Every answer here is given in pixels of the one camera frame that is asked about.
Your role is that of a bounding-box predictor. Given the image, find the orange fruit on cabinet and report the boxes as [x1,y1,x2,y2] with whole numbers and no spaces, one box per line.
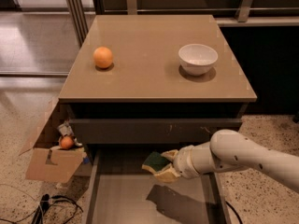
[93,47,113,69]

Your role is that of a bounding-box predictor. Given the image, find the open middle drawer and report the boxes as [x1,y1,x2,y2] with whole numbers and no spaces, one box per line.
[82,149,231,224]

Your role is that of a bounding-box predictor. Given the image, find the green and yellow sponge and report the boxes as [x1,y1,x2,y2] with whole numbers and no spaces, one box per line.
[142,151,170,174]

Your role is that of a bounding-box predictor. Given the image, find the closed top drawer front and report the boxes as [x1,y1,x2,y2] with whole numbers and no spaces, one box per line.
[70,119,242,145]

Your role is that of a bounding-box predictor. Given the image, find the grey drawer cabinet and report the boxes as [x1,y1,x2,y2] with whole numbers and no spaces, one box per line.
[57,14,258,224]

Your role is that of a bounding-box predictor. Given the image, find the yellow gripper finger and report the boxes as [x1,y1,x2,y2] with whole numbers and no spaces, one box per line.
[142,163,180,183]
[161,149,178,162]

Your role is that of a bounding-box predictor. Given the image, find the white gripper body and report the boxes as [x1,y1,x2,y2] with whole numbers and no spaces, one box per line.
[173,146,199,179]

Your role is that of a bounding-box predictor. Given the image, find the black cable right of drawer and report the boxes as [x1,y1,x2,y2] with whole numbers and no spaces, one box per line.
[225,200,244,224]

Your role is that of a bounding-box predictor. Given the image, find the white ceramic bowl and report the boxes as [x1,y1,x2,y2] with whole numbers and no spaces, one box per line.
[178,44,218,76]

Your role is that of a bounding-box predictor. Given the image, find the crumpled packet in box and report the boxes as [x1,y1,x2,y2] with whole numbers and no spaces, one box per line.
[57,121,73,137]

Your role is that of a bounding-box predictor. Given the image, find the cardboard box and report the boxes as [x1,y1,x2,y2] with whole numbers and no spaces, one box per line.
[20,98,92,183]

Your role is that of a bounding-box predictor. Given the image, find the black cables on floor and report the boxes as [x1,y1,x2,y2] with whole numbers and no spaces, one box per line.
[0,184,84,224]

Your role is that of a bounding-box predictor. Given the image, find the orange fruit in box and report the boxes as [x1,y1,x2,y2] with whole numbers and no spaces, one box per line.
[60,136,74,149]

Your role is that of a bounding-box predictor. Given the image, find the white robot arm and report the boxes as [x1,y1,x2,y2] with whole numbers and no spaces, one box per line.
[142,130,299,192]

